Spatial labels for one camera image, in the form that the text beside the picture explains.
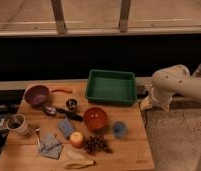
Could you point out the grey blue towel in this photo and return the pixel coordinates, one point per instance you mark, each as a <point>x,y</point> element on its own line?
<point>50,146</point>

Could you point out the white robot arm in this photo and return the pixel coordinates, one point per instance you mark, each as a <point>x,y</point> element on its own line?
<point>170,81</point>

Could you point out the red bowl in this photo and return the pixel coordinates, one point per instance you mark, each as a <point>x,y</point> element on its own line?
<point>95,118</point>

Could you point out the purple bowl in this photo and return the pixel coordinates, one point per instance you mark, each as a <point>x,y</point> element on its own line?
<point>37,95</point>

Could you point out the green plastic tray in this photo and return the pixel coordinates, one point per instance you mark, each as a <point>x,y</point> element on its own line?
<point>111,87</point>

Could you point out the small metal cup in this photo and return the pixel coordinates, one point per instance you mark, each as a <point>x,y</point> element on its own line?
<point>71,104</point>

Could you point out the orange carrot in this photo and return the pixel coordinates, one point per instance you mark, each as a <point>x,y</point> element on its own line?
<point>66,90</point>

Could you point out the blue cup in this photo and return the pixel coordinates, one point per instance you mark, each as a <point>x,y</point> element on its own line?
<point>119,129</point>

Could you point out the orange apple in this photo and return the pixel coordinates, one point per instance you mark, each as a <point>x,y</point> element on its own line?
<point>76,139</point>

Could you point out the bunch of purple grapes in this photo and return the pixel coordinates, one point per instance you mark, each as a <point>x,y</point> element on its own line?
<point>96,143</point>

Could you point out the wooden cutting board table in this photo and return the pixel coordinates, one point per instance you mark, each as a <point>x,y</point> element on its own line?
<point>130,153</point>

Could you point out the yellow banana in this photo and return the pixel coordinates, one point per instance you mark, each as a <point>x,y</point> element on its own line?
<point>77,164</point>

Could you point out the white mug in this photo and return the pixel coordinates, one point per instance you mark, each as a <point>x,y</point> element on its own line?
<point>17,123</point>

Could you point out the black handled metal spoon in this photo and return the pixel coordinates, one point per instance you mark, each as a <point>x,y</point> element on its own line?
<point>52,111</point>

